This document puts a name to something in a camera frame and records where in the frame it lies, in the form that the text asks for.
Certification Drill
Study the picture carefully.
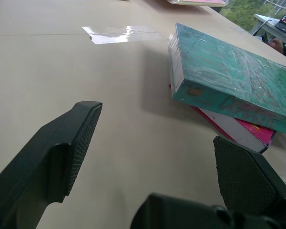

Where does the white side table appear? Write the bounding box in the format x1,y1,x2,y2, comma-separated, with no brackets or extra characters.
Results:
249,13,286,47

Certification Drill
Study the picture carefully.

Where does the bystander hand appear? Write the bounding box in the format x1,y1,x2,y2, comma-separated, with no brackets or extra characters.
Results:
268,38,286,53

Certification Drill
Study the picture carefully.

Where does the teal plastic-wrapped book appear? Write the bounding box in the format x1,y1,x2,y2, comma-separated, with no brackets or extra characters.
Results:
167,22,286,138

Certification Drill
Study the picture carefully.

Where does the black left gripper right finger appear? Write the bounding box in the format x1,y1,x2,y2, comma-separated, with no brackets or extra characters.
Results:
213,135,286,216

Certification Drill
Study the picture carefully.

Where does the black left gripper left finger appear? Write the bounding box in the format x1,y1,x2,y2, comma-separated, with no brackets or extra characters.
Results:
0,100,103,229

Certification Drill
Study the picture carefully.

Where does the pink white book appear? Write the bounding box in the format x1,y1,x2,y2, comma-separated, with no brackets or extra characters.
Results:
168,83,277,154

